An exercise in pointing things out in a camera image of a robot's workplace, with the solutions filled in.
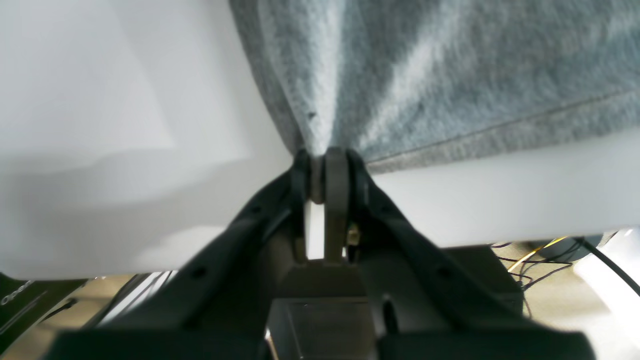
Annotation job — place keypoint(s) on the dark box under table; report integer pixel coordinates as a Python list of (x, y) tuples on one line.
[(342, 328)]

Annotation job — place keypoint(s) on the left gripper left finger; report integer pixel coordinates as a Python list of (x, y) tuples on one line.
[(217, 306)]

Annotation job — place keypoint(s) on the grey t-shirt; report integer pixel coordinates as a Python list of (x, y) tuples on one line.
[(419, 83)]

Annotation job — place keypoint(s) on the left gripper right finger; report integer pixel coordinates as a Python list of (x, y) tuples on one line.
[(425, 306)]

